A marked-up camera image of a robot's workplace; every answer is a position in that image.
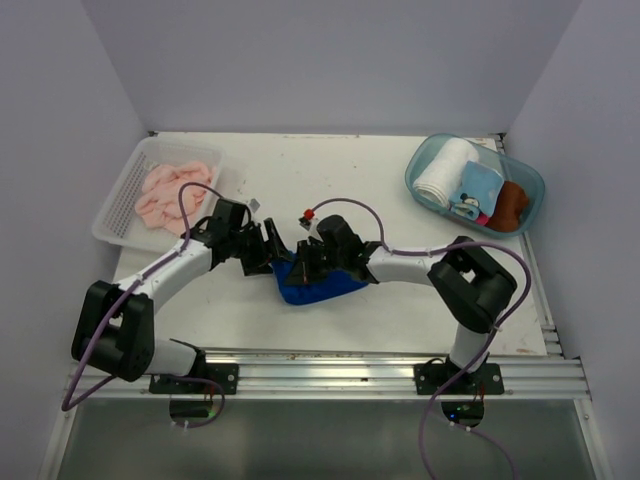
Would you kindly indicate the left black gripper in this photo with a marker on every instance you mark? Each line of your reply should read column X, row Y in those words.
column 259, row 263

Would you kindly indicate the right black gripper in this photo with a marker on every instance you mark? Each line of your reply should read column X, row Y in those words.
column 304, row 272

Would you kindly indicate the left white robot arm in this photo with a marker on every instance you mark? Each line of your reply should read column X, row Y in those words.
column 116, row 328

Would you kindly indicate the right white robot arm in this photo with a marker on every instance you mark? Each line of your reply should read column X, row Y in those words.
column 472, row 284

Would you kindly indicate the pink towel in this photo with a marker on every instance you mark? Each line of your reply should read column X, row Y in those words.
column 158, row 206

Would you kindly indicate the white rolled towel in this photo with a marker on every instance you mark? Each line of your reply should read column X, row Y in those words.
column 440, row 162

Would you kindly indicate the white plastic basket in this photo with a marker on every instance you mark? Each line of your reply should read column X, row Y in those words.
column 117, row 223

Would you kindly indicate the teal transparent plastic tub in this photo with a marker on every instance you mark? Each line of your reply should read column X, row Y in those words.
column 491, row 155

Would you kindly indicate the light blue cartoon towel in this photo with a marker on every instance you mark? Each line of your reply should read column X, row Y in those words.
column 478, row 191

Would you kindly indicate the brown rolled towel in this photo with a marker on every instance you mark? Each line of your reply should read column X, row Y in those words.
column 511, row 203

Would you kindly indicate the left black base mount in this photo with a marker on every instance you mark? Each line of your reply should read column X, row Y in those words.
column 204, row 379

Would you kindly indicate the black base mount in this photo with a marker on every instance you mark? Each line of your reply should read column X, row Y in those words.
column 204, row 379
column 429, row 377

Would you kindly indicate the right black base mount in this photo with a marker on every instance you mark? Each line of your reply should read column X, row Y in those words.
column 429, row 377

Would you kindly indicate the aluminium rail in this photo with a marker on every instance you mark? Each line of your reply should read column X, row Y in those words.
column 310, row 375

